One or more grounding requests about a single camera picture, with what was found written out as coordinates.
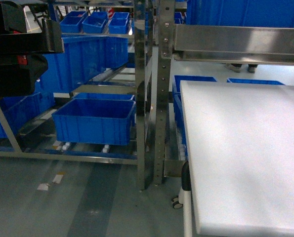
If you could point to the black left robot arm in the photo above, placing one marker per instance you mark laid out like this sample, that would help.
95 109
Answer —
22 54

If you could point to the blue bin on left shelf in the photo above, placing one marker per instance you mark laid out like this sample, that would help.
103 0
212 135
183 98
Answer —
95 121

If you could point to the stainless steel shelf beam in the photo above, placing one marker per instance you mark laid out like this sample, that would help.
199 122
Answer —
225 44

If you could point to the large blue bin left rack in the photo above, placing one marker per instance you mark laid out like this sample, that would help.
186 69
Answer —
84 57

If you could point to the white table leg with caster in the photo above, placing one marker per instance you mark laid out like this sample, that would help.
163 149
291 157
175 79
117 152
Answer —
184 200

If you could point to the steel shelf upright post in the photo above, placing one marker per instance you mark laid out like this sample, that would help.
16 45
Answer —
153 35

